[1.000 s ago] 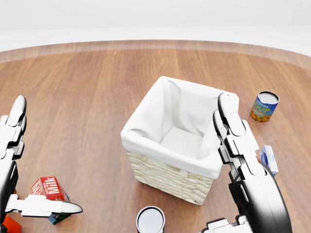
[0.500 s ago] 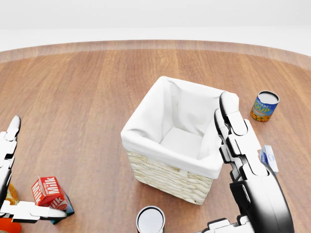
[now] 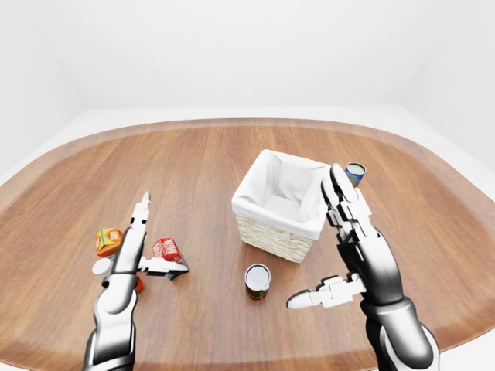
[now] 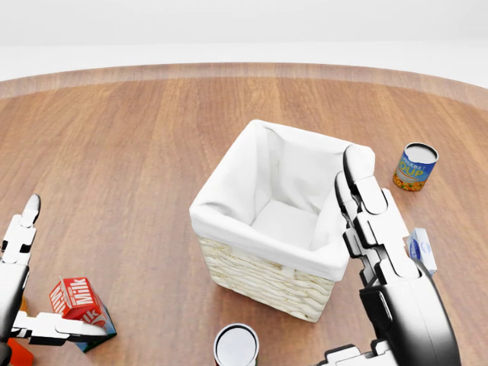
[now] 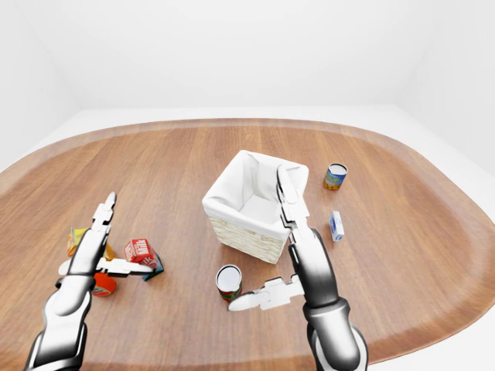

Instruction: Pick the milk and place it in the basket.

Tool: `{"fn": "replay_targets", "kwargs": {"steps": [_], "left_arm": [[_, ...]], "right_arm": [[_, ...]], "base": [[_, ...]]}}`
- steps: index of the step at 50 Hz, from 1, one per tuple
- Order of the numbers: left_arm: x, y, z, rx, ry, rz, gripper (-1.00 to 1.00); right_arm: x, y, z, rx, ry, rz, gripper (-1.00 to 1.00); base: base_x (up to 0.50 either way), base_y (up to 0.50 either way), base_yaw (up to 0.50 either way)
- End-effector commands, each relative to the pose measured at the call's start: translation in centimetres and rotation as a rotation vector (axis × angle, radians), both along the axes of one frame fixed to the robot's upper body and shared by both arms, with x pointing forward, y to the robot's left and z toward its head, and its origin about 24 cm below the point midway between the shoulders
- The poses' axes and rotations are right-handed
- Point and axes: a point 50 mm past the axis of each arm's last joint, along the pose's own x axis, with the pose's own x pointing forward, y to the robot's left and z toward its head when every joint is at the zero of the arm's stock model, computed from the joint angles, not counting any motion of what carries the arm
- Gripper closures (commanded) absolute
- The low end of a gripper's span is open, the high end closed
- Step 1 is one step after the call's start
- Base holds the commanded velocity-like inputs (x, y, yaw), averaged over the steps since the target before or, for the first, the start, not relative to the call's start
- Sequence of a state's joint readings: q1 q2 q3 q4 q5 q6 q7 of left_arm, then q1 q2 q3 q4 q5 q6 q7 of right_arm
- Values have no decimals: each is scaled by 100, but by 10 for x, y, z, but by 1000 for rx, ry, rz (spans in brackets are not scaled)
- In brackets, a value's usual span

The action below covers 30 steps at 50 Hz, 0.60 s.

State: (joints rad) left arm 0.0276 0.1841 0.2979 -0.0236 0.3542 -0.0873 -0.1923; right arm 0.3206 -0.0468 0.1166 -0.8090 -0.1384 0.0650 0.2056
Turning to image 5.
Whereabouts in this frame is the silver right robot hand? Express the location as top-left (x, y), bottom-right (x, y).
top-left (227, 165), bottom-right (340, 312)

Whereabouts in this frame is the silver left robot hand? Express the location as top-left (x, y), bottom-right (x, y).
top-left (57, 191), bottom-right (153, 278)

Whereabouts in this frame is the red milk carton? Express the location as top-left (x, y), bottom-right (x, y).
top-left (123, 238), bottom-right (165, 282)

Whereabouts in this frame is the woven basket with white liner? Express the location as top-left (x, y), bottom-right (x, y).
top-left (201, 149), bottom-right (310, 265)

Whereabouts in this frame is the yellow orange juice carton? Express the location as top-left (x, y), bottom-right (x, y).
top-left (67, 226), bottom-right (115, 262)

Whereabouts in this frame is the orange red tin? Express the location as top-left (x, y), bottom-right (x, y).
top-left (90, 271), bottom-right (118, 298)

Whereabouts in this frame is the small white blue box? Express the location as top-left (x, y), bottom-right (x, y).
top-left (329, 210), bottom-right (345, 243)

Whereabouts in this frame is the red green tin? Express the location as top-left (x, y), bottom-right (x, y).
top-left (215, 264), bottom-right (244, 303)

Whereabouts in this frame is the blue yellow tin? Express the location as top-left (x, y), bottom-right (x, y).
top-left (323, 162), bottom-right (349, 191)

